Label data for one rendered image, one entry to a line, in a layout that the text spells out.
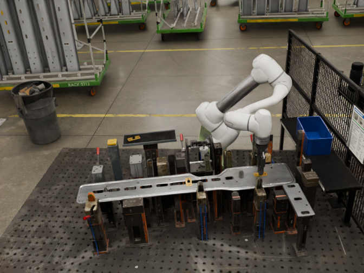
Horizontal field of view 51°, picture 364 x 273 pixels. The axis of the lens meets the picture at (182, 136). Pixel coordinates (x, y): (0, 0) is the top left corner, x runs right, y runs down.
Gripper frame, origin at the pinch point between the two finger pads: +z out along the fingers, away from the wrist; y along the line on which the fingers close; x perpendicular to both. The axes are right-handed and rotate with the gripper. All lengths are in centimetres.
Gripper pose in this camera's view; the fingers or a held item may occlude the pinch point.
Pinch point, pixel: (260, 168)
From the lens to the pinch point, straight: 252.3
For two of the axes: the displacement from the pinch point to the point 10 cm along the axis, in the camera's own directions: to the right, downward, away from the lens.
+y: 0.8, 5.1, -8.5
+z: 0.7, 8.5, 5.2
